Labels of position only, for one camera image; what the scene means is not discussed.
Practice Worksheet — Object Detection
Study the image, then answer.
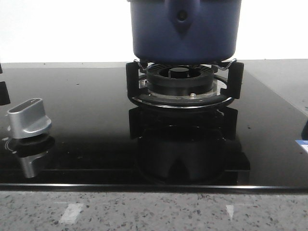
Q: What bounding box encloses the dark blue cooking pot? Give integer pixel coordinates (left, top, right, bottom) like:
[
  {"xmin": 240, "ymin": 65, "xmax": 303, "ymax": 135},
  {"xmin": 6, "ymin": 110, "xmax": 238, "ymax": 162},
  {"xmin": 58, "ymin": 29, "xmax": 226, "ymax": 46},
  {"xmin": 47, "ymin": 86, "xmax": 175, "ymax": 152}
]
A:
[{"xmin": 130, "ymin": 0, "xmax": 242, "ymax": 64}]

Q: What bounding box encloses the right burner with pot support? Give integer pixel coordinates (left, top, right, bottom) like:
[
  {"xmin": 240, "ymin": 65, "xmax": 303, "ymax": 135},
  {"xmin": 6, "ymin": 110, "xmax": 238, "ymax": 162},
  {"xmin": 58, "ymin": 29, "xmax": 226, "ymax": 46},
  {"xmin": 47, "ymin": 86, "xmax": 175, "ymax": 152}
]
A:
[{"xmin": 126, "ymin": 59, "xmax": 244, "ymax": 110}]

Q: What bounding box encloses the black glass gas cooktop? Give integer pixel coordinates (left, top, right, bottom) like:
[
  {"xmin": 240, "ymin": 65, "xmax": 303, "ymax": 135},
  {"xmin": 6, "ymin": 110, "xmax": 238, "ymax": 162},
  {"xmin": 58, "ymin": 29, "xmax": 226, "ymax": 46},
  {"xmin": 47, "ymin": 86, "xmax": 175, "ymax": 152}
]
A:
[{"xmin": 0, "ymin": 60, "xmax": 308, "ymax": 193}]

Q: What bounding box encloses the silver right stove knob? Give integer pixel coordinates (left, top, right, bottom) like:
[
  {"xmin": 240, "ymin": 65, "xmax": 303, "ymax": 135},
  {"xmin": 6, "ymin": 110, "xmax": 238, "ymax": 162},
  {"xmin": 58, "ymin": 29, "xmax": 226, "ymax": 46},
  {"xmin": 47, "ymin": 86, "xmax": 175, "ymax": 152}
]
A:
[{"xmin": 7, "ymin": 98, "xmax": 51, "ymax": 139}]

